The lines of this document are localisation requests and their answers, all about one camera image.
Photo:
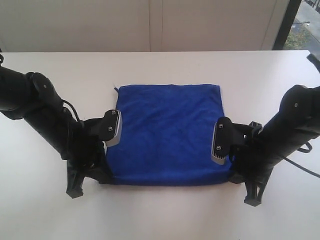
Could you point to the black window frame post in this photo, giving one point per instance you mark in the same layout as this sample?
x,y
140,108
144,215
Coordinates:
x,y
286,24

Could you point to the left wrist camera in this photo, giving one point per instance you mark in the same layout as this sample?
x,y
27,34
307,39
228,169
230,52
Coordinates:
x,y
111,127

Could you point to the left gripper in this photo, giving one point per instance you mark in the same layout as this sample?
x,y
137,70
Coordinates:
x,y
85,156

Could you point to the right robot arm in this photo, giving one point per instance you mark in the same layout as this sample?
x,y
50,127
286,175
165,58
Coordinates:
x,y
295,124

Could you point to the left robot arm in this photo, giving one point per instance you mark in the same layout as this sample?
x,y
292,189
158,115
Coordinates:
x,y
33,98

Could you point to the blue towel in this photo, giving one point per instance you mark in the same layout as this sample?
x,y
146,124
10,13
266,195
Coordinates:
x,y
166,137

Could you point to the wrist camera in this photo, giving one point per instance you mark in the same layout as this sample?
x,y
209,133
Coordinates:
x,y
111,127
222,140

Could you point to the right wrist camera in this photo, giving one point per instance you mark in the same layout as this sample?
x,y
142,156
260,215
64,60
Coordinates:
x,y
222,140

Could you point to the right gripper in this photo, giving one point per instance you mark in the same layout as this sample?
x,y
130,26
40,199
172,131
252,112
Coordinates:
x,y
250,163

